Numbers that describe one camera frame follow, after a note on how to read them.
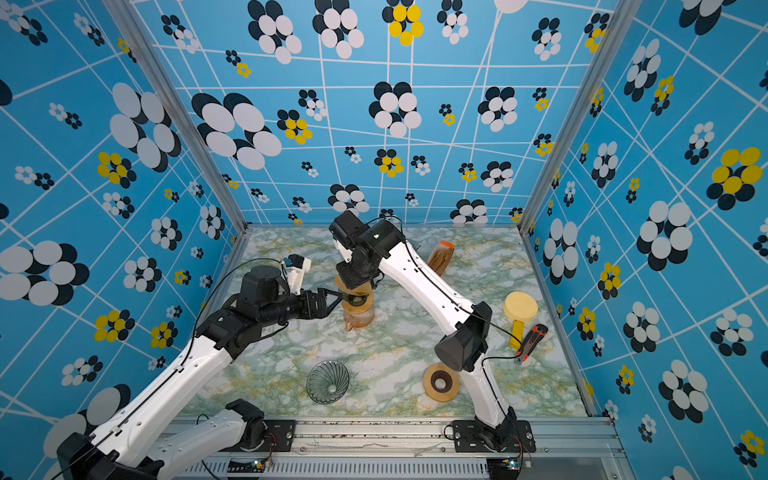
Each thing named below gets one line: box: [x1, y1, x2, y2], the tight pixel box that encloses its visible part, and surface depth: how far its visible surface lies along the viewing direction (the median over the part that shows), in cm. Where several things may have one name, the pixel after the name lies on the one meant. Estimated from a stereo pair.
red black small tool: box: [516, 324, 549, 362], surface depth 90 cm
